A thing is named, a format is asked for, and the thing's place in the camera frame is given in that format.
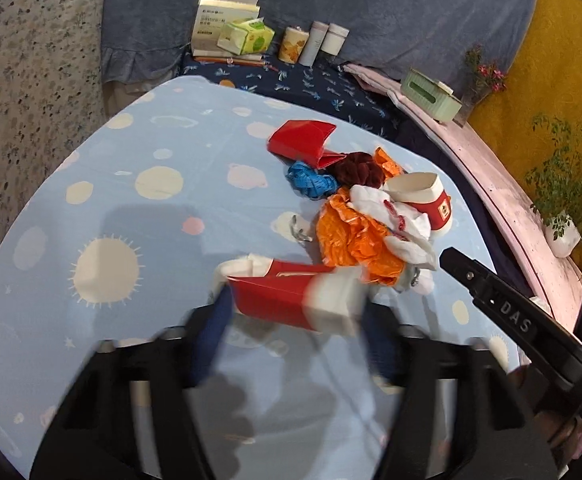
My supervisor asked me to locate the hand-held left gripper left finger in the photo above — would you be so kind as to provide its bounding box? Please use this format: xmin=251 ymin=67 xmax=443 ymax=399
xmin=30 ymin=287 xmax=252 ymax=480

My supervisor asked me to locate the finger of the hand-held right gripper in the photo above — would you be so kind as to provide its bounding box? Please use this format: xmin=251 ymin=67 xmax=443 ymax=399
xmin=440 ymin=246 xmax=582 ymax=378

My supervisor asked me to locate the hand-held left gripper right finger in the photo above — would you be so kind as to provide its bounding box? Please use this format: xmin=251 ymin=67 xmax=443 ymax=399
xmin=358 ymin=290 xmax=558 ymax=480

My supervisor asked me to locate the red and white carton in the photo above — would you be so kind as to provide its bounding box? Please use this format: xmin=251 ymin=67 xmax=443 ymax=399
xmin=213 ymin=254 xmax=369 ymax=335

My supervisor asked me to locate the potted plant in white pot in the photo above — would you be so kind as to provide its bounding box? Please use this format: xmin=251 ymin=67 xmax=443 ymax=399
xmin=523 ymin=112 xmax=582 ymax=259

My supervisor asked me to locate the grey white crumpled wrapper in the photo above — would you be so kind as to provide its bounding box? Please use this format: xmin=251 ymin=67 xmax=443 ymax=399
xmin=396 ymin=265 xmax=434 ymax=296

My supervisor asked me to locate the orange crumpled plastic bag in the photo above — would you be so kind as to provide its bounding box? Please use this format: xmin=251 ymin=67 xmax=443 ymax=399
xmin=317 ymin=192 xmax=406 ymax=286

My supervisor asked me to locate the pink cloth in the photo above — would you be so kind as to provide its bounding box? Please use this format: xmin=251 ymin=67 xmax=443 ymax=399
xmin=343 ymin=62 xmax=582 ymax=331

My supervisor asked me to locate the white paper cup red band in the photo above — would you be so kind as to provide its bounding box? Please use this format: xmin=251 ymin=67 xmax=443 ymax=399
xmin=382 ymin=171 xmax=454 ymax=237

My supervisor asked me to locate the maroon crumpled wrapper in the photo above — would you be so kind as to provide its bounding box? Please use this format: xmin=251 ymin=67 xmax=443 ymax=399
xmin=332 ymin=151 xmax=386 ymax=187

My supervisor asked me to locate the blue crumpled wrapper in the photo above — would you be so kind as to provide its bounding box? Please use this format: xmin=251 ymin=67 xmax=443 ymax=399
xmin=285 ymin=160 xmax=338 ymax=202

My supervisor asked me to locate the small orange wrapper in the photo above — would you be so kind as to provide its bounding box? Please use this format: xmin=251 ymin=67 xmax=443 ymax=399
xmin=373 ymin=146 xmax=406 ymax=181

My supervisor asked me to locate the flattened red carton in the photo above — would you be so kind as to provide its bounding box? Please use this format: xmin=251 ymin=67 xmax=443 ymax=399
xmin=267 ymin=120 xmax=344 ymax=170

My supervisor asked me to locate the light blue dotted tablecloth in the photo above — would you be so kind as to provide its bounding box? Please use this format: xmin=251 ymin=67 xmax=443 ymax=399
xmin=0 ymin=76 xmax=536 ymax=480

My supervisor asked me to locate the green tissue box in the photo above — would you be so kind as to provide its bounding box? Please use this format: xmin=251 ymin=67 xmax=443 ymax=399
xmin=401 ymin=67 xmax=464 ymax=123

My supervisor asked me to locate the yellow blanket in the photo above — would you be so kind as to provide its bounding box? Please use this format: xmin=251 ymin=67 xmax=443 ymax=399
xmin=466 ymin=0 xmax=582 ymax=281

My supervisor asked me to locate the glass vase with pink flowers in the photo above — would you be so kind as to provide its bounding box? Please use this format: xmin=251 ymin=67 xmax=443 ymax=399
xmin=453 ymin=45 xmax=509 ymax=126

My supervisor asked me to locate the navy printed cloth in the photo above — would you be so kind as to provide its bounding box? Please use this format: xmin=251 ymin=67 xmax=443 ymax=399
xmin=178 ymin=50 xmax=406 ymax=143

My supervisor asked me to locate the orange pencil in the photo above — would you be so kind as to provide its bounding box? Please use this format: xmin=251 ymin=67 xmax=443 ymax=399
xmin=194 ymin=56 xmax=268 ymax=66

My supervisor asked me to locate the green tissue pack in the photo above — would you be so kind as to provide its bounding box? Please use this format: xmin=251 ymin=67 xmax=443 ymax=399
xmin=217 ymin=17 xmax=275 ymax=56

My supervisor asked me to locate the white slim bottle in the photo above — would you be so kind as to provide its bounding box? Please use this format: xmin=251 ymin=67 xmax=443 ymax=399
xmin=298 ymin=21 xmax=328 ymax=67

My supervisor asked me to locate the yellow printed can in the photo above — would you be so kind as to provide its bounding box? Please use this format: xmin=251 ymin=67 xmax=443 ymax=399
xmin=278 ymin=26 xmax=312 ymax=64

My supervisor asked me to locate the white tumbler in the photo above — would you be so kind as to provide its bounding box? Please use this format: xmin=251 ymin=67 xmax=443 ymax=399
xmin=321 ymin=23 xmax=350 ymax=56

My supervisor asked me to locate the blue-grey blanket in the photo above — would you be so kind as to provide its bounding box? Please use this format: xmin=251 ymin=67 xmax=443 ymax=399
xmin=100 ymin=0 xmax=542 ymax=91

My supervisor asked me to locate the white cardboard box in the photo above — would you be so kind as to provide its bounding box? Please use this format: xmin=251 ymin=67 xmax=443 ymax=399
xmin=191 ymin=0 xmax=262 ymax=58

